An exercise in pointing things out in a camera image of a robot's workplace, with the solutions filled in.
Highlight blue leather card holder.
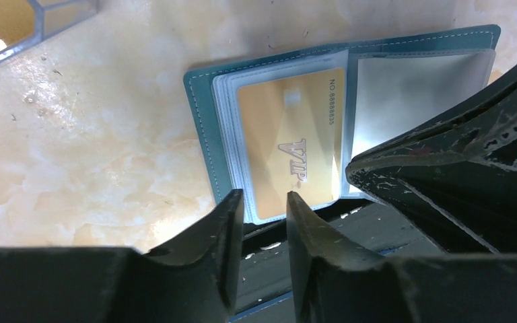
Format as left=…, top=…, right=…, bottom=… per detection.
left=183, top=24, right=501, bottom=225

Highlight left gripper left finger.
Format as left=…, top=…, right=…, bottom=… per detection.
left=0, top=189, right=244, bottom=322

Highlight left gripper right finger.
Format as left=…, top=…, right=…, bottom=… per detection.
left=286, top=192, right=517, bottom=322

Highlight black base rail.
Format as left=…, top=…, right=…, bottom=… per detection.
left=230, top=200, right=443, bottom=322

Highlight gold credit card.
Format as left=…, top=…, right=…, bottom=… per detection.
left=237, top=68, right=345, bottom=220

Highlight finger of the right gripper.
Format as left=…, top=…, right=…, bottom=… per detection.
left=345, top=65, right=517, bottom=254

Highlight clear plastic card box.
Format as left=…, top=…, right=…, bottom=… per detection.
left=0, top=0, right=100, bottom=62

